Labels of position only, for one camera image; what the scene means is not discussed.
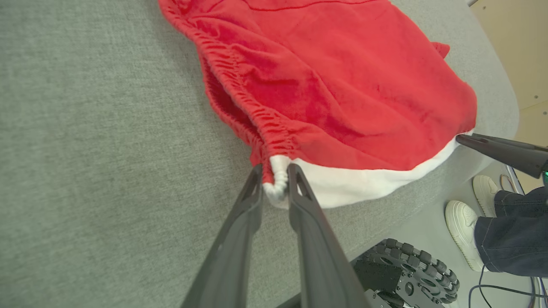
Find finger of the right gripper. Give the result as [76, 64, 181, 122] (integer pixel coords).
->
[471, 133, 548, 156]
[456, 134, 548, 179]

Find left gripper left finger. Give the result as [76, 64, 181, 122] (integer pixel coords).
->
[181, 164, 264, 308]

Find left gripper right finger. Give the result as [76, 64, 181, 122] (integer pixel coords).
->
[287, 163, 372, 308]

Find red shorts with white trim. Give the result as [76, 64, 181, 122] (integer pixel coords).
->
[158, 0, 478, 210]

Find grey metal bar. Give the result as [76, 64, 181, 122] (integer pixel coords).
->
[506, 165, 526, 195]

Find dark blue jeans leg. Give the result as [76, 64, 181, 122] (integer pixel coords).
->
[494, 187, 548, 219]
[474, 213, 548, 278]

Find white sneaker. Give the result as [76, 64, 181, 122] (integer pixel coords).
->
[445, 201, 489, 272]
[473, 175, 501, 217]

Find beige wooden panel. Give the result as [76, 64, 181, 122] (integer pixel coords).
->
[469, 0, 548, 148]

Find black omni wheel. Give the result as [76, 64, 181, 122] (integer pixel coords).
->
[364, 238, 461, 305]

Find thin black floor cable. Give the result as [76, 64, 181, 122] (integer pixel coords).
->
[468, 264, 548, 308]

